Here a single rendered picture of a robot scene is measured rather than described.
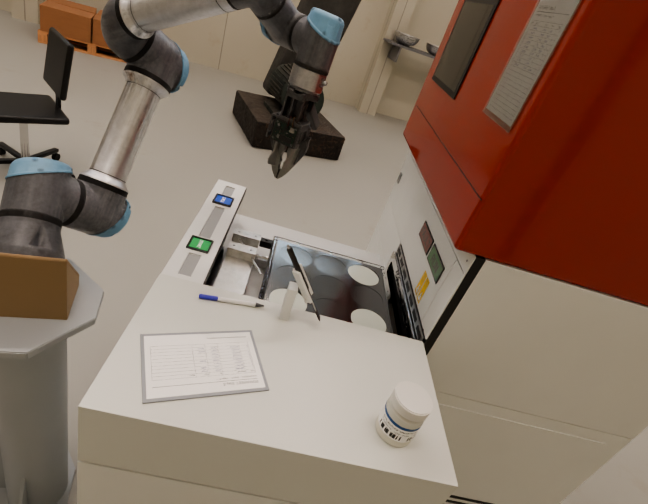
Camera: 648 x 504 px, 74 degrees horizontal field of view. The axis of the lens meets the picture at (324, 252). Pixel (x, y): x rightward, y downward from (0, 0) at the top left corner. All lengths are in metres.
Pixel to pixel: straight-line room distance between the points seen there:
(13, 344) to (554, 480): 1.48
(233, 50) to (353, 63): 1.94
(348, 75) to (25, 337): 7.08
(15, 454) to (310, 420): 0.92
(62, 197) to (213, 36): 6.38
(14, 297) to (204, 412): 0.50
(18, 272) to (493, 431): 1.21
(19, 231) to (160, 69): 0.50
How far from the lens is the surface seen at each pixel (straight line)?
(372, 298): 1.23
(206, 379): 0.80
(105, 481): 0.92
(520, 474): 1.56
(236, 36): 7.35
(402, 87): 8.09
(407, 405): 0.77
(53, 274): 1.02
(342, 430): 0.81
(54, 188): 1.09
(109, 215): 1.17
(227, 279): 1.15
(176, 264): 1.04
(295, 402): 0.81
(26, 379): 1.24
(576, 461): 1.57
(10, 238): 1.04
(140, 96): 1.21
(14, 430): 1.40
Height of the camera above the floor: 1.58
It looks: 31 degrees down
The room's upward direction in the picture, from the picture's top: 20 degrees clockwise
